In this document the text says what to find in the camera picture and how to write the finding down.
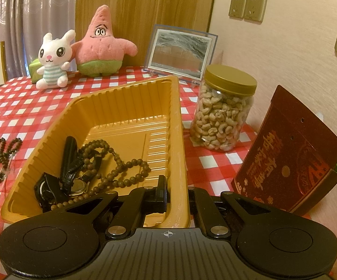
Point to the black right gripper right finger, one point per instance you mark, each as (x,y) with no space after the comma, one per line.
(206,214)

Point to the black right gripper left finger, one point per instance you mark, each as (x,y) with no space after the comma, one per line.
(135,206)

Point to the orange plastic tray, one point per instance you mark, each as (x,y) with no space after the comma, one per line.
(141,120)

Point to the dark red paper bag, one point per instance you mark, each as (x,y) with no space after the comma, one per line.
(292,163)

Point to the cashew jar with gold lid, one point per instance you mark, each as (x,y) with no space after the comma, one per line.
(224,100)

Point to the framed sand picture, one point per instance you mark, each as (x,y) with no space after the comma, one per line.
(179,51)

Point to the pink starfish plush toy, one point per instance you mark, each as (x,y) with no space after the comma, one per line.
(99,53)

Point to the red white checkered tablecloth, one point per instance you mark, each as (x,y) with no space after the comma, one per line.
(26,113)

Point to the green box behind bunny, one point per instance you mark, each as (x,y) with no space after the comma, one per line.
(33,67)

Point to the white bunny plush toy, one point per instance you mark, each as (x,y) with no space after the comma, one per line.
(55,56)

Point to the wooden wardrobe panel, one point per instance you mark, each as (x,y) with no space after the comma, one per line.
(134,19)

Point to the grey curtain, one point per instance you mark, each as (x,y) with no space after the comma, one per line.
(23,23)

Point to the double gold wall socket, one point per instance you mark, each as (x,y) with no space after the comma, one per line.
(253,10)

